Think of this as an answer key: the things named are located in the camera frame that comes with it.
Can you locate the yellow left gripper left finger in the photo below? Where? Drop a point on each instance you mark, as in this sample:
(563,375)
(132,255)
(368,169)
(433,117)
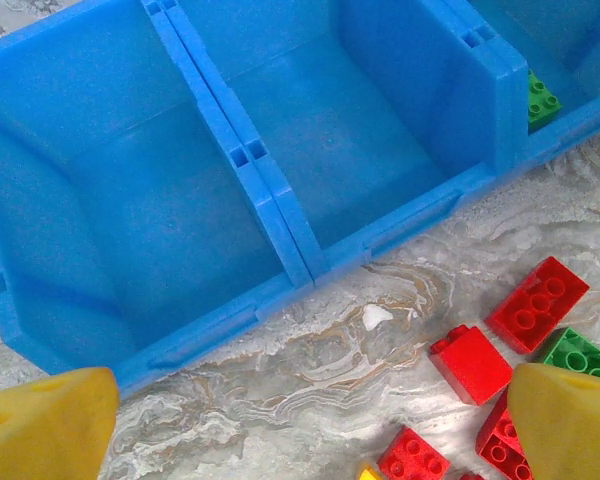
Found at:
(45,430)

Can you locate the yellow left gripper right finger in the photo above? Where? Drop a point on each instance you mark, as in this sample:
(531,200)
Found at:
(570,430)

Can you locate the red lego brick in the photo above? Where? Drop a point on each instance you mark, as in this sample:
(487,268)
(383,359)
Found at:
(500,445)
(470,364)
(537,302)
(414,455)

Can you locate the green lego brick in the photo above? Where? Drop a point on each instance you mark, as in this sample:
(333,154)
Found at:
(542,102)
(580,357)

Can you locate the yellow sloped lego brick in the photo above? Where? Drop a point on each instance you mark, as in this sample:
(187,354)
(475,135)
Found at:
(367,471)

